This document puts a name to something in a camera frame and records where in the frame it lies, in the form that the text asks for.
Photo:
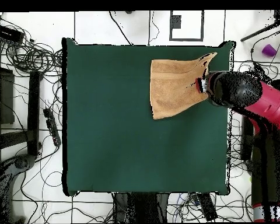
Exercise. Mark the orange terry towel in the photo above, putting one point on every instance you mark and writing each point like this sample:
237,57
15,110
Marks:
172,88

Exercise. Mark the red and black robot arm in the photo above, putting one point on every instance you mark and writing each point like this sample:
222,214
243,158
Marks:
238,88

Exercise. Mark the black inline power adapter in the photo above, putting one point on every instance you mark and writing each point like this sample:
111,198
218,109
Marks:
259,69

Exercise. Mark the black upright bar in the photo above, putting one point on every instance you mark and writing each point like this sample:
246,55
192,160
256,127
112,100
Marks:
247,144
33,112

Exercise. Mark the purple cup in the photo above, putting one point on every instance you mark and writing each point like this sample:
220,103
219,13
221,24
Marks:
269,50

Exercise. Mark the thin black rod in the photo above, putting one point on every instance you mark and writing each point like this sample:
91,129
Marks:
259,32

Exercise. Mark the dark green table cloth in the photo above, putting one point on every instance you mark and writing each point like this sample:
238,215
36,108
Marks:
107,116

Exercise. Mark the long black power strip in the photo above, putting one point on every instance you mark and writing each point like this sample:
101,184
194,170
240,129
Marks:
51,126

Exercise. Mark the dark grey curved stand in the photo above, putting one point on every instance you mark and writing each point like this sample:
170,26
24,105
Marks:
21,162

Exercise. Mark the large black box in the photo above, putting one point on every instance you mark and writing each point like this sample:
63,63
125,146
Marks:
4,98

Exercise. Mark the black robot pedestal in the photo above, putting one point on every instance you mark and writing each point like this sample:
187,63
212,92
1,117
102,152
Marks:
142,207

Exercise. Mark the black network switch box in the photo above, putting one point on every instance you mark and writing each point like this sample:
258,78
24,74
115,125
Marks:
8,33

